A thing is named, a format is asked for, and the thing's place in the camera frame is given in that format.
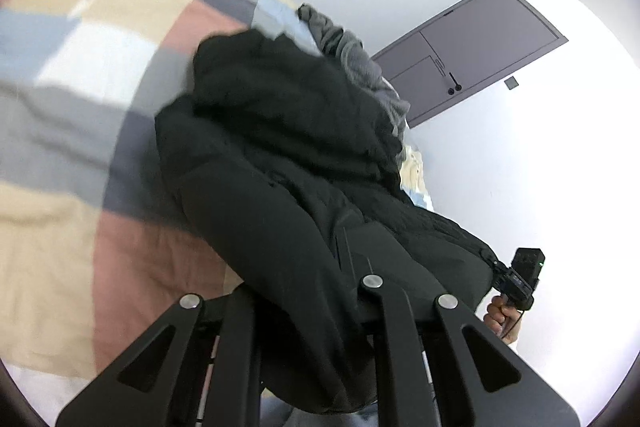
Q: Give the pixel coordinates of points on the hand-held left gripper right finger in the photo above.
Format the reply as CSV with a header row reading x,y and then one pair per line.
x,y
389,324

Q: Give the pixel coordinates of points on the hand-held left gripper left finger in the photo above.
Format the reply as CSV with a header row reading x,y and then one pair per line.
x,y
240,332

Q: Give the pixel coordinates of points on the black puffer jacket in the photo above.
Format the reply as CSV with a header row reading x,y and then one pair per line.
x,y
300,182

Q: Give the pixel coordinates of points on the person's right hand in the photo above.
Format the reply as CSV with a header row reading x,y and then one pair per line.
x,y
497,317

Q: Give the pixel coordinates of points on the grey door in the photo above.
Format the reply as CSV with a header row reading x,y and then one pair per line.
x,y
470,47

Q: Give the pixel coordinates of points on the patchwork bed sheet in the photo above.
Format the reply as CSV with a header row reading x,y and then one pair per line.
x,y
75,132

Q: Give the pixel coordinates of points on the grey fleece jacket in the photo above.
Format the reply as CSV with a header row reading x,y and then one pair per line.
x,y
357,62

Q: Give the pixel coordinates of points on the grey wall switch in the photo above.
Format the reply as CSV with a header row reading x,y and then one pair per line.
x,y
512,83

